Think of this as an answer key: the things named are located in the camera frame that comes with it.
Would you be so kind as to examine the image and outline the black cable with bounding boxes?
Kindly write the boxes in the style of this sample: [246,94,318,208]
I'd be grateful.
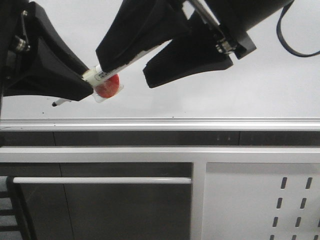
[276,4,320,58]

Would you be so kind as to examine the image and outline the white metal frame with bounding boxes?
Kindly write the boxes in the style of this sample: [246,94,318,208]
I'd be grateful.
[0,147,320,240]

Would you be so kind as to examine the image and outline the white whiteboard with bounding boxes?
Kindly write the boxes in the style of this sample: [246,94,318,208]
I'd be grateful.
[1,0,320,119]

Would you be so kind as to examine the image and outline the white whiteboard marker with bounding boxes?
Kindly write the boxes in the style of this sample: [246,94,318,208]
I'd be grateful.
[51,43,166,107]

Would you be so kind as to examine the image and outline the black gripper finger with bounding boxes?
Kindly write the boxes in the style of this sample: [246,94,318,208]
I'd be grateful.
[143,12,233,88]
[96,0,189,71]
[2,1,94,102]

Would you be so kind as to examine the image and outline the black striped rack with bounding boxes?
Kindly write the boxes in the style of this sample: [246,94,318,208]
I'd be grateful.
[0,176,30,240]

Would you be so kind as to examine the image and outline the white perforated metal panel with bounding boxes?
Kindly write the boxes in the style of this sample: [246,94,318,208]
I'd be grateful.
[202,163,320,240]

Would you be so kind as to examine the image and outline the white horizontal rod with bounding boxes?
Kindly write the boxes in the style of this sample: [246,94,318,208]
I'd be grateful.
[13,177,192,185]

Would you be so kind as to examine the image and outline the aluminium whiteboard tray rail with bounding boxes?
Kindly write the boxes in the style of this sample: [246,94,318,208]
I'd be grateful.
[0,117,320,132]

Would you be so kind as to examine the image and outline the red round magnet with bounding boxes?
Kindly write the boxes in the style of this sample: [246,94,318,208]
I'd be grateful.
[93,74,124,103]

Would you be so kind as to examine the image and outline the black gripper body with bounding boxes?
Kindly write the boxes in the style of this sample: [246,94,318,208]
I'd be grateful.
[189,0,292,59]
[0,0,39,97]

